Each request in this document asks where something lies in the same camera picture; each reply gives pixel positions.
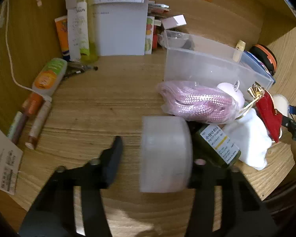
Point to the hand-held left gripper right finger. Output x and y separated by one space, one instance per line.
204 175

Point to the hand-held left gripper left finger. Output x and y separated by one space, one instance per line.
113 163

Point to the white fluffy ball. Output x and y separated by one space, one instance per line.
281 102

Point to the red clip with gold ribbon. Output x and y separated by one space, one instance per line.
268 113

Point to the green bottle with white label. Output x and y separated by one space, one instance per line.
219 145

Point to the white cloth pouch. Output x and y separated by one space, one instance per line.
249 140

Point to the translucent white round jar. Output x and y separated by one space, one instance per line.
165 153

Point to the clear plastic storage box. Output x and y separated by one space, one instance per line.
199 64

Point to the wooden desktop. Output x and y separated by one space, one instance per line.
101 103

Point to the orange and black round case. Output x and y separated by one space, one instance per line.
267 56

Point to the blue pouch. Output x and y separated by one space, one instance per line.
257 63

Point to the pale pink round device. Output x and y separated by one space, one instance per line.
233 95

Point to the cream plastic whistle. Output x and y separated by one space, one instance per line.
238 50

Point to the pink stick tube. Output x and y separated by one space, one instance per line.
38 124

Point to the dark red stick tube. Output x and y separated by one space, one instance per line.
19 128

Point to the pale green stick tube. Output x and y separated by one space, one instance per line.
13 126

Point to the orange label gel bottle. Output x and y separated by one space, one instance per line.
48 76

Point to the white printed receipt paper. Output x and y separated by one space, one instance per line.
2 158

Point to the fruit print card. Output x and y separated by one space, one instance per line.
149 34

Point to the large white paper sheet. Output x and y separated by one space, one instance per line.
120 29

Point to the narrow white printed paper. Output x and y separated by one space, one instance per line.
73 34

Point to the yellow-green spray bottle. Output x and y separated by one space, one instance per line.
85 29

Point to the orange tube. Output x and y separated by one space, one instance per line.
62 34

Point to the small white card box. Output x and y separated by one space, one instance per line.
174 21

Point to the pile of small packets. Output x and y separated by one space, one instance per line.
157 8

